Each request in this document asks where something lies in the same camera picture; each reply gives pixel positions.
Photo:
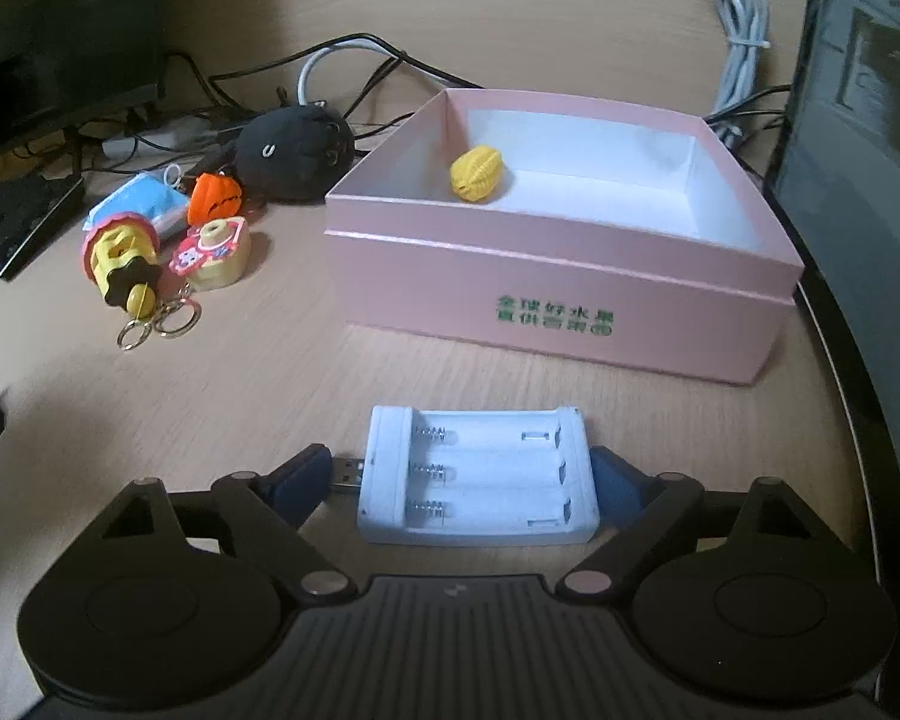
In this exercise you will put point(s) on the black plush toy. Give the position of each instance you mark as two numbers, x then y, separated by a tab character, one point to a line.
292	154

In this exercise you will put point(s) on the white power strip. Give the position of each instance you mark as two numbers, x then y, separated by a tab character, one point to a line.
161	139

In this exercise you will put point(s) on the wooden desktop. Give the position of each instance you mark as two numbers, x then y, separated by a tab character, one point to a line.
270	390

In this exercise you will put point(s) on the orange pumpkin toy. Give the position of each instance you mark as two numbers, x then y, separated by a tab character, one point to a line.
214	199

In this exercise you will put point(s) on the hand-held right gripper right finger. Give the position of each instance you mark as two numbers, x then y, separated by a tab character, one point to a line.
619	484

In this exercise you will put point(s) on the black monitor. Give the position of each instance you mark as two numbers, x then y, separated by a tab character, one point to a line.
52	30

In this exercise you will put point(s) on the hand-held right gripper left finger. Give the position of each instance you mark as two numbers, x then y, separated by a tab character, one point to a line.
304	480

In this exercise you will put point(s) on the yellow corn toy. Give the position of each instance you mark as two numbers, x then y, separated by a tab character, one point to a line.
478	174

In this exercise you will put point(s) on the pink cardboard box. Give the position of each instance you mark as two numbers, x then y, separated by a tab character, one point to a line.
435	285

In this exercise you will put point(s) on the white battery holder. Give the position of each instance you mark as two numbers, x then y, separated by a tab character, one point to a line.
487	480

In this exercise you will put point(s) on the blue face mask packet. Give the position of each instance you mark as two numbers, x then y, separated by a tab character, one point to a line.
142	199

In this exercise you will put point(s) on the black computer case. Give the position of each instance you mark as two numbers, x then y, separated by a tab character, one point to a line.
862	202

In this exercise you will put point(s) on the black keyboard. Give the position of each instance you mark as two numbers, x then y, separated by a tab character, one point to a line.
22	217

